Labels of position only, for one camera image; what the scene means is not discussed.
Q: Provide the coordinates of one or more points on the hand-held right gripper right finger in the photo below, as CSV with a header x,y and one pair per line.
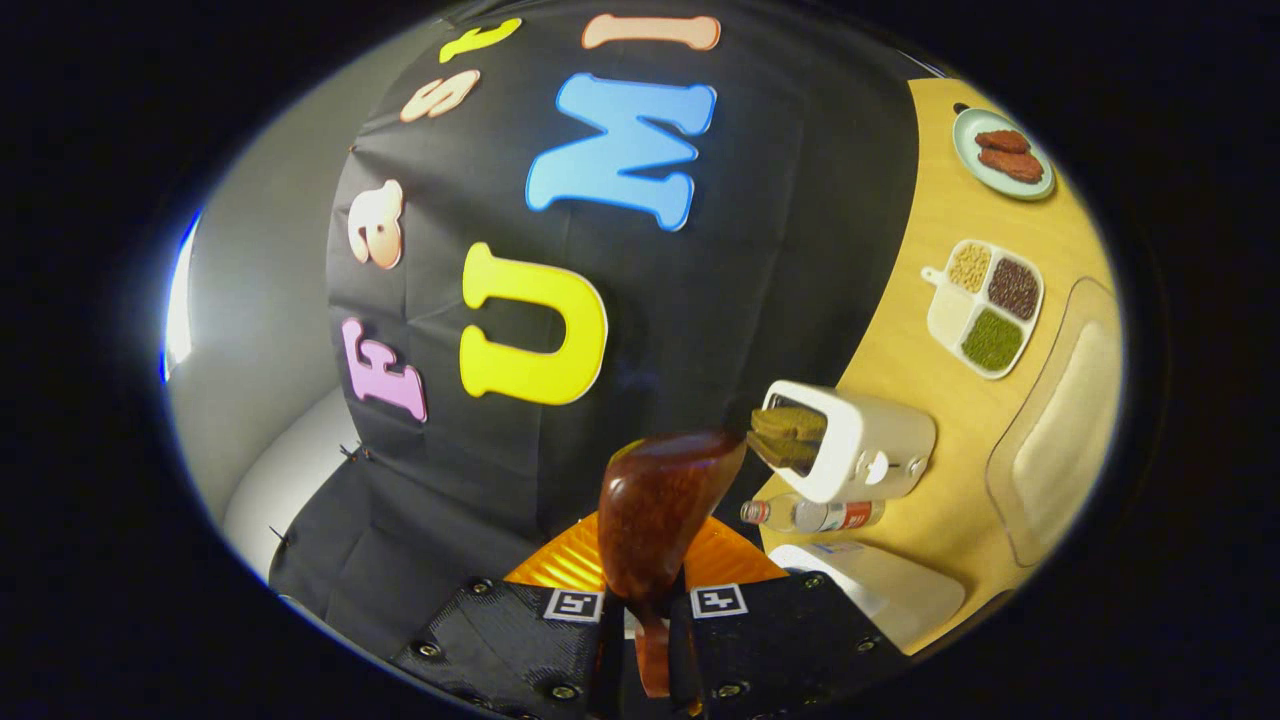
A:
x,y
790,650

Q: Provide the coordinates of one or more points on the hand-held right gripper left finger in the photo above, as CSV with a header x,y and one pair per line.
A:
x,y
500,645

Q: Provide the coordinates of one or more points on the white rice cooker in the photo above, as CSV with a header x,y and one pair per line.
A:
x,y
900,590

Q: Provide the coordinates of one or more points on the brown wooden spoon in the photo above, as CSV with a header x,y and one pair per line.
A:
x,y
660,510

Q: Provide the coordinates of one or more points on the clear tray of white rice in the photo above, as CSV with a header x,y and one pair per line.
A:
x,y
1070,430

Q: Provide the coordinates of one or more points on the plastic bottle with red label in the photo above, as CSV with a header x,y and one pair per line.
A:
x,y
810,515

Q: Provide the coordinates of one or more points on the brown toast slice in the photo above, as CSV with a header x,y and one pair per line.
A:
x,y
795,423
780,452

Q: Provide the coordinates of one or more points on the white toaster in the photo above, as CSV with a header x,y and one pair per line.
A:
x,y
880,450

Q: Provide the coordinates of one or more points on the black backdrop cloth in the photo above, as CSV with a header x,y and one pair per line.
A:
x,y
760,300

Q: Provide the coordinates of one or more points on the pile of green beans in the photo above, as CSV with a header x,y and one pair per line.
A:
x,y
991,340

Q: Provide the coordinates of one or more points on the white divided dish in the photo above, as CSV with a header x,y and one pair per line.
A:
x,y
950,312

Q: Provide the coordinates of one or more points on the pile of yellow beans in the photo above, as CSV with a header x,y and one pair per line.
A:
x,y
968,267

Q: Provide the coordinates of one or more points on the pile of dark red beans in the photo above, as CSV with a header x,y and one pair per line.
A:
x,y
1013,287

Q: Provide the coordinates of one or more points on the large ceiling light panel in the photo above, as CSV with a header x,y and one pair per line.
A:
x,y
180,300

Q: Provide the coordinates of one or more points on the pale green plate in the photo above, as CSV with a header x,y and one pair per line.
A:
x,y
1000,190

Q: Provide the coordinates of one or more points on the red meat piece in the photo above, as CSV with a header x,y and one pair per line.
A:
x,y
1012,165
1003,141

